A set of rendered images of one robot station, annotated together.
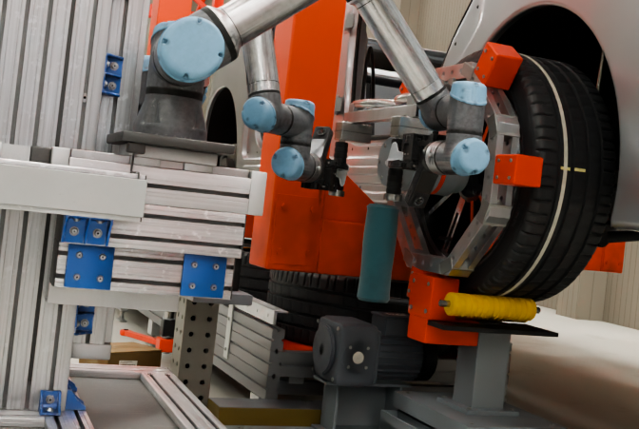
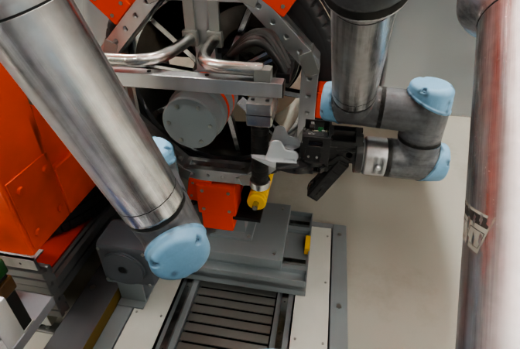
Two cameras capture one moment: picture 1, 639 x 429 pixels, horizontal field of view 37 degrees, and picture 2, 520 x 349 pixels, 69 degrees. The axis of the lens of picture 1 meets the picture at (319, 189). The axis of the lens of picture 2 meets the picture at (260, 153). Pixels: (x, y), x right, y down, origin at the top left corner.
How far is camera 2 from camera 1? 202 cm
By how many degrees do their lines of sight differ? 64
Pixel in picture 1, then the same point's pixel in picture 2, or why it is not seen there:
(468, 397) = (240, 227)
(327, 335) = (129, 261)
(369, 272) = not seen: hidden behind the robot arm
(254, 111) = (186, 258)
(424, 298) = (224, 203)
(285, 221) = (28, 202)
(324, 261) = (71, 199)
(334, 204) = (53, 145)
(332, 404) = (137, 287)
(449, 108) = (423, 124)
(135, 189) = not seen: outside the picture
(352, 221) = not seen: hidden behind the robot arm
